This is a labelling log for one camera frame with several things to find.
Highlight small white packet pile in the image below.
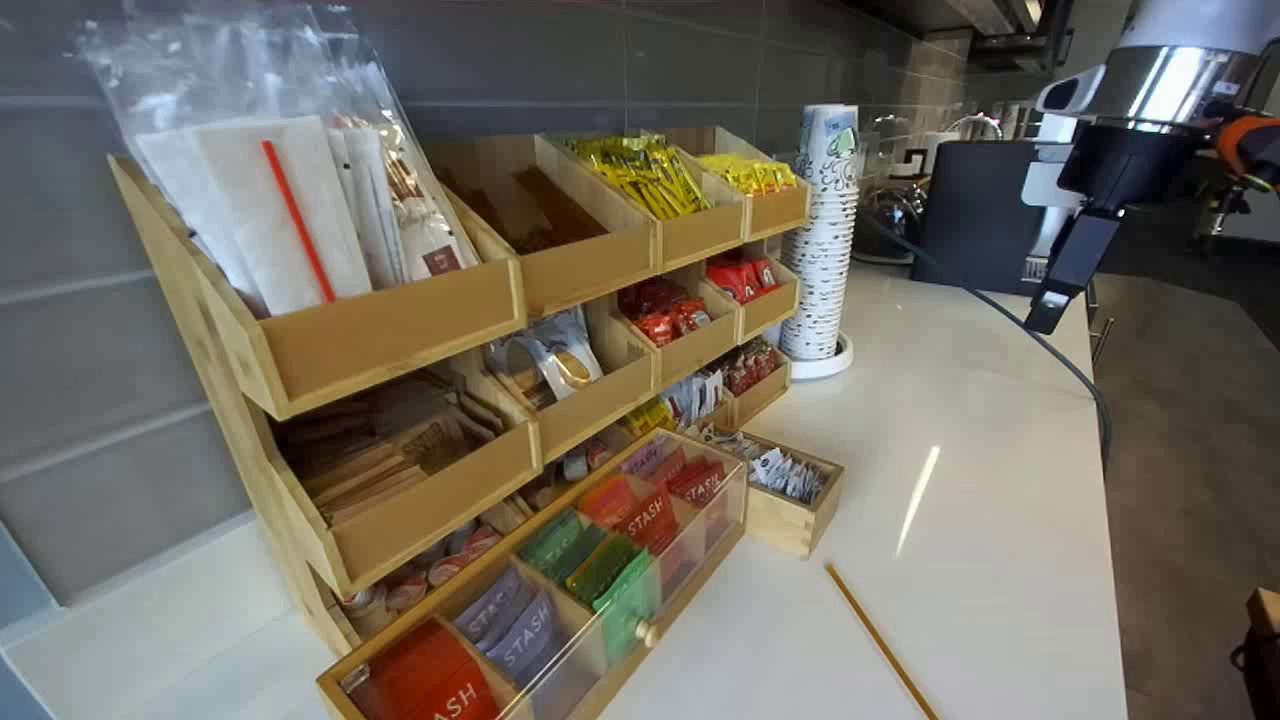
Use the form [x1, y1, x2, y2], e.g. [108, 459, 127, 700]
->
[663, 369, 730, 427]

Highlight clear white packet pile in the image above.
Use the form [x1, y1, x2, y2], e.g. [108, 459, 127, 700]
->
[484, 308, 607, 407]

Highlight orange cable strap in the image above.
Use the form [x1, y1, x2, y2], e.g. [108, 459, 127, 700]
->
[1206, 114, 1280, 179]

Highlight dark red packet pile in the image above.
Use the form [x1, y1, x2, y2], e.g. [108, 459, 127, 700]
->
[716, 342, 788, 401]

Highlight tiered wooden condiment rack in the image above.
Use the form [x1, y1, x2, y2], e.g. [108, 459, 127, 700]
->
[102, 124, 815, 658]

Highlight grey purple tea bags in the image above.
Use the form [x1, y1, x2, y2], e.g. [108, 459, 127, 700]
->
[449, 566, 572, 684]

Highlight small open wooden box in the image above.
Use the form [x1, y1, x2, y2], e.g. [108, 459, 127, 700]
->
[736, 427, 847, 566]

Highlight red tea bags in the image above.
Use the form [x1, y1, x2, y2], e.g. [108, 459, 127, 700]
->
[575, 469, 687, 560]

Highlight clear bag of wrapped straws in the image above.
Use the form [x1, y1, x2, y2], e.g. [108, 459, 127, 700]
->
[315, 53, 484, 291]

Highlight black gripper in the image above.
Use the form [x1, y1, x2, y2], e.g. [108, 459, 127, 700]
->
[1020, 115, 1201, 342]

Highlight white round cup tray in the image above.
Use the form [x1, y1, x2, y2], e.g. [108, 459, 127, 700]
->
[775, 333, 858, 383]

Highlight thin tan straw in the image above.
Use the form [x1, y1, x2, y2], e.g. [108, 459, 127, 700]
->
[821, 560, 943, 720]

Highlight brown packet pile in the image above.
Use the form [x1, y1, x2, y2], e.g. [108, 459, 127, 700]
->
[277, 375, 511, 530]

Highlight black box appliance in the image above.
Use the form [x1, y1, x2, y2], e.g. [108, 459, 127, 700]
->
[917, 137, 1060, 296]

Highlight green tea bags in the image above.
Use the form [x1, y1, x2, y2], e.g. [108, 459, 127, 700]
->
[517, 509, 663, 661]

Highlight yellow packet pile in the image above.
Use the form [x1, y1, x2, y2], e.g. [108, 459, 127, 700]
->
[565, 130, 713, 223]
[692, 147, 802, 205]

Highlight paper cup stack blue-green print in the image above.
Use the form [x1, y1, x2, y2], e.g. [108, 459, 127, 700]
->
[775, 99, 868, 369]

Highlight orange tea bags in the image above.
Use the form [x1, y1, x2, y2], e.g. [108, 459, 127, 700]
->
[360, 617, 509, 720]

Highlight white packets in small box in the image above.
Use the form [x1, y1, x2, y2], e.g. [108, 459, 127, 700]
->
[742, 444, 831, 509]

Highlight red straw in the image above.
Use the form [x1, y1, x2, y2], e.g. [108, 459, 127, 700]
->
[255, 137, 341, 308]

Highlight wooden tea box clear lid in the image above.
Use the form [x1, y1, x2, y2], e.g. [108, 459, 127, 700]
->
[310, 424, 756, 720]

